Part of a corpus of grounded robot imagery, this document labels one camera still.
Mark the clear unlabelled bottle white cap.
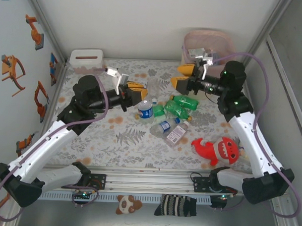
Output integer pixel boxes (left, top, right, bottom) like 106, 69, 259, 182
145, 77, 160, 105

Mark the green bottle yellow cap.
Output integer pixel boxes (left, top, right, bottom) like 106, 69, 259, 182
169, 94, 200, 111
163, 100, 193, 121

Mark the clear bottle pepsi label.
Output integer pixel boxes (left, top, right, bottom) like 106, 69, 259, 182
136, 99, 156, 125

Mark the small clear bottle blue label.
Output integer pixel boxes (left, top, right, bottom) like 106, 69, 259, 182
150, 116, 181, 137

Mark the beige bin with pink liner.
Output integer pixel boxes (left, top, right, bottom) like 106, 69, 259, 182
179, 29, 236, 102

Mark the white tissue box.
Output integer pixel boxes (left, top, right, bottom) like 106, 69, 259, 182
68, 48, 106, 76

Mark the floral table mat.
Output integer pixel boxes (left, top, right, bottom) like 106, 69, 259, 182
44, 56, 276, 174

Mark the red shark plush toy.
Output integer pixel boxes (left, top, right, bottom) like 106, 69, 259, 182
190, 135, 240, 167

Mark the green circuit board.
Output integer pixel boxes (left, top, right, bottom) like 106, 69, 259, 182
72, 190, 93, 201
210, 194, 229, 208

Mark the brown white panda plush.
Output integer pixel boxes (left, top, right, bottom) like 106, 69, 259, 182
115, 194, 143, 216

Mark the black white striped sock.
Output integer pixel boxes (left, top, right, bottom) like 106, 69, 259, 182
154, 193, 198, 218

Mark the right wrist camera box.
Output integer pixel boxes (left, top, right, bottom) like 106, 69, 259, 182
186, 47, 215, 81

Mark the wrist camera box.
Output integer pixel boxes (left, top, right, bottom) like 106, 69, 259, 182
104, 68, 130, 94
186, 47, 215, 81

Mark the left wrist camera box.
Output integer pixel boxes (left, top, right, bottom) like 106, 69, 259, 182
104, 68, 130, 94

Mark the blue orange wall sticker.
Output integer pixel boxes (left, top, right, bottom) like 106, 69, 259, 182
48, 52, 60, 87

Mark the aluminium frame post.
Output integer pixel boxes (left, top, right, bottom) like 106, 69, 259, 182
239, 0, 294, 73
23, 0, 71, 66

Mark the orange claw wall sticker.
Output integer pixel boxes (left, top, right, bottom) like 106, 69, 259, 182
0, 54, 27, 98

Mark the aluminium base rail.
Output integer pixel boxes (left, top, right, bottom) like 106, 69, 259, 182
13, 163, 290, 199

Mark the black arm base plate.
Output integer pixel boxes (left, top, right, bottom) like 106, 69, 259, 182
192, 176, 239, 195
61, 172, 107, 191

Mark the white slotted cable tray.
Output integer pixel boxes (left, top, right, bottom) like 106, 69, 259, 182
38, 190, 212, 206

